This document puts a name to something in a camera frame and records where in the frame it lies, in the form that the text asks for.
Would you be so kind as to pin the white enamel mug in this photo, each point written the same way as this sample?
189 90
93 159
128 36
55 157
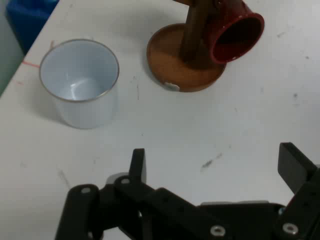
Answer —
82 112

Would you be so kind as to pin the red enamel mug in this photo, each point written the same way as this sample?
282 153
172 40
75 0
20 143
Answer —
220 30

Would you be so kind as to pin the brown wooden mug tree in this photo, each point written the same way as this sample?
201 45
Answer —
170 65

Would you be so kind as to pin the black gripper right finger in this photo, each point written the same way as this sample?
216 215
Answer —
297 165

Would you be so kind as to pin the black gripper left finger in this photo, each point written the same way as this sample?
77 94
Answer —
135 200

